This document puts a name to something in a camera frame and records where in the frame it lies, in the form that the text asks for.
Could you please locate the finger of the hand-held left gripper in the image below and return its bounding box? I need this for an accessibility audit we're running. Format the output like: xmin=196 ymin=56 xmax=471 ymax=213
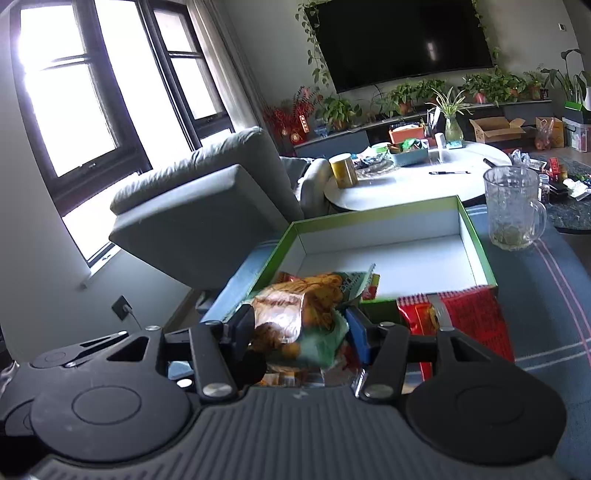
xmin=28 ymin=330 xmax=130 ymax=370

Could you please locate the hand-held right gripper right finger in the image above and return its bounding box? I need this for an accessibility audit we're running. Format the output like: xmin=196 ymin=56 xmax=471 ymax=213
xmin=345 ymin=305 xmax=509 ymax=401

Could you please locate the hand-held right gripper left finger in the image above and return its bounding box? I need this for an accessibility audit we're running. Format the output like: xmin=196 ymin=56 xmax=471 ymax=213
xmin=95 ymin=305 xmax=257 ymax=400

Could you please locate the orange green chips packet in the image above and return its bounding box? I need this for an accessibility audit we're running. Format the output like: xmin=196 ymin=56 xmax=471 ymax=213
xmin=247 ymin=265 xmax=377 ymax=370

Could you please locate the green cardboard box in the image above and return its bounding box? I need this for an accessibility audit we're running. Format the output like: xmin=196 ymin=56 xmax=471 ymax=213
xmin=203 ymin=195 xmax=499 ymax=333

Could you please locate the red orange snack packet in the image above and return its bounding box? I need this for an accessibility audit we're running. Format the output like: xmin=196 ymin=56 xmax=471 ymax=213
xmin=276 ymin=271 xmax=382 ymax=301

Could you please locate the grey sofa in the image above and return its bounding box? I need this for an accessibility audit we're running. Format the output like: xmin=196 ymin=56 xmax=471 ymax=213
xmin=108 ymin=127 xmax=333 ymax=291

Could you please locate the white cushion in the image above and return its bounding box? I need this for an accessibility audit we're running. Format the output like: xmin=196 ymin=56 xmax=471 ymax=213
xmin=298 ymin=158 xmax=334 ymax=217

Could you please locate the white round table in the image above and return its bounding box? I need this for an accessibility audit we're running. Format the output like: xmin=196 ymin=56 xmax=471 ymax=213
xmin=323 ymin=141 xmax=514 ymax=217

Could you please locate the yellow can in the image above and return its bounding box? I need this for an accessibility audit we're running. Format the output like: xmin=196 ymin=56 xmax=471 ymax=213
xmin=329 ymin=154 xmax=358 ymax=189

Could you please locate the blue basket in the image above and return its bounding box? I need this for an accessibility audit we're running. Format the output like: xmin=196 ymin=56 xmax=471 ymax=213
xmin=390 ymin=147 xmax=430 ymax=167

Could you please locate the striped blue tablecloth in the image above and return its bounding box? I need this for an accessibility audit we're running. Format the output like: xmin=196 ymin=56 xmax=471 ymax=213
xmin=198 ymin=203 xmax=591 ymax=480

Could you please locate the grey television cabinet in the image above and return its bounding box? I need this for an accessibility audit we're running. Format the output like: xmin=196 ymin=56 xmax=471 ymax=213
xmin=293 ymin=99 xmax=555 ymax=158

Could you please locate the glass mug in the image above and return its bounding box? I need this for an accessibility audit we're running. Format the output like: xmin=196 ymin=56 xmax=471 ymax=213
xmin=483 ymin=166 xmax=549 ymax=251

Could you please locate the orange box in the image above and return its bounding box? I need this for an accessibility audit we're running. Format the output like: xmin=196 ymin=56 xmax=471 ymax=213
xmin=389 ymin=126 xmax=426 ymax=145

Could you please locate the red decoration plant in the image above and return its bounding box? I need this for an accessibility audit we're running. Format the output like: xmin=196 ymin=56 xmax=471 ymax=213
xmin=262 ymin=88 xmax=324 ymax=144

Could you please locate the potted green plant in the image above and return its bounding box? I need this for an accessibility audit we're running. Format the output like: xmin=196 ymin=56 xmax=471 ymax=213
xmin=318 ymin=95 xmax=362 ymax=132
xmin=462 ymin=69 xmax=548 ymax=104
xmin=388 ymin=79 xmax=446 ymax=116

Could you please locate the glass vase with plant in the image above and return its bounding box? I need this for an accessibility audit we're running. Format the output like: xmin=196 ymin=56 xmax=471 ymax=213
xmin=427 ymin=88 xmax=472 ymax=143

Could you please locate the dark framed window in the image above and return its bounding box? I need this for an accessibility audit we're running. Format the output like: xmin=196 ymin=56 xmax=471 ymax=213
xmin=9 ymin=0 xmax=236 ymax=278

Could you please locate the dark round table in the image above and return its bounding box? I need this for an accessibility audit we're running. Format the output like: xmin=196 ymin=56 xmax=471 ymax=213
xmin=508 ymin=152 xmax=591 ymax=232

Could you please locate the open cardboard box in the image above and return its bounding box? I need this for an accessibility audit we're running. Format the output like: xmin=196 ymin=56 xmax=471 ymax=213
xmin=469 ymin=116 xmax=527 ymax=144

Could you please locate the light curtain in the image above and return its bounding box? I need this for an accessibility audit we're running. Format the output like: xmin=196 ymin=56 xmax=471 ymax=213
xmin=189 ymin=0 xmax=264 ymax=139

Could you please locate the plastic bag with fruit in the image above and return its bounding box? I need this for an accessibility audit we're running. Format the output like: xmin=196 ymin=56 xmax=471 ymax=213
xmin=536 ymin=117 xmax=556 ymax=151

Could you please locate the white storage box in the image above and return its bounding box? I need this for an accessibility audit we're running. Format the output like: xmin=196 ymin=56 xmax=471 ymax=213
xmin=562 ymin=115 xmax=591 ymax=153

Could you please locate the black television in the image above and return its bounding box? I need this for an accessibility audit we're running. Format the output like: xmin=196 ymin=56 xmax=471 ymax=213
xmin=302 ymin=0 xmax=496 ymax=94

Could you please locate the large leaf plant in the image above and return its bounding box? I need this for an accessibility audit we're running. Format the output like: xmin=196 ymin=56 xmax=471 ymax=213
xmin=540 ymin=48 xmax=591 ymax=112

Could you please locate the wall socket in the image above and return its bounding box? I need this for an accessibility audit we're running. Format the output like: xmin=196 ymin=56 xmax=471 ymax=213
xmin=112 ymin=295 xmax=134 ymax=321

